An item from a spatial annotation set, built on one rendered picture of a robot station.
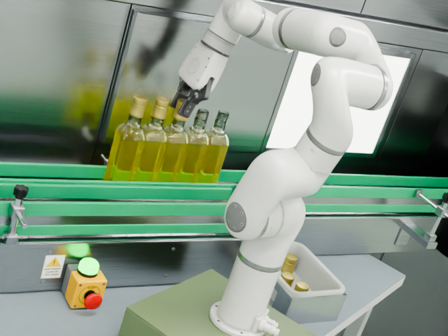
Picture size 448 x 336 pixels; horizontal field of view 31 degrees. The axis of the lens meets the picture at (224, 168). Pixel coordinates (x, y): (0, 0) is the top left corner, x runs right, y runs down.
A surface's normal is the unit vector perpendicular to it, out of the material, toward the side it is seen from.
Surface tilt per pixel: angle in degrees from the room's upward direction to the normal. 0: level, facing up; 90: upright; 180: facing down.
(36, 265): 90
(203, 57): 72
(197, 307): 1
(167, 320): 1
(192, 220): 90
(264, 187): 88
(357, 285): 0
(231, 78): 90
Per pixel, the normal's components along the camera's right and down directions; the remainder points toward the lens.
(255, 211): -0.48, 0.29
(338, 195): 0.47, 0.48
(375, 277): 0.29, -0.88
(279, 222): 0.67, 0.31
